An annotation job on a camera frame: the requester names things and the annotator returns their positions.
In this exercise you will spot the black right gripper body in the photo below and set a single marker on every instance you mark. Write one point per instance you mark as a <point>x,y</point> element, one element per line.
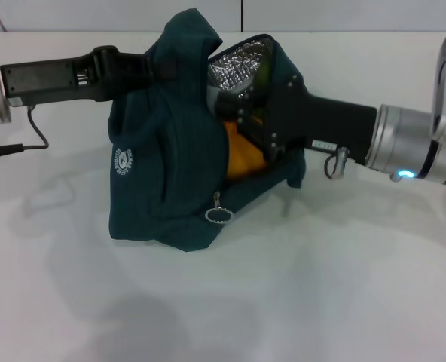
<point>321,113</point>

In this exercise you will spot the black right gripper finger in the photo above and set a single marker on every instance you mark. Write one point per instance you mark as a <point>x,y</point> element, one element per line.
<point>230,103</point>
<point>257,135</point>

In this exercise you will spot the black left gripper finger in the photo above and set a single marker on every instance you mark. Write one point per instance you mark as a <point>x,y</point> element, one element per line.
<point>164,69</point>

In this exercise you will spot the dark teal insulated lunch bag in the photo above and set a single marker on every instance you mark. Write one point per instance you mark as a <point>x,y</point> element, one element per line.
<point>162,169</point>

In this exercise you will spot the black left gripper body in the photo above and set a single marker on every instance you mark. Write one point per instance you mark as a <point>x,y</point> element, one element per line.
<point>57,81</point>

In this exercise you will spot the yellow orange pear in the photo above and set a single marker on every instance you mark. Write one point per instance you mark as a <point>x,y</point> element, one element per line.
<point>242,158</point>

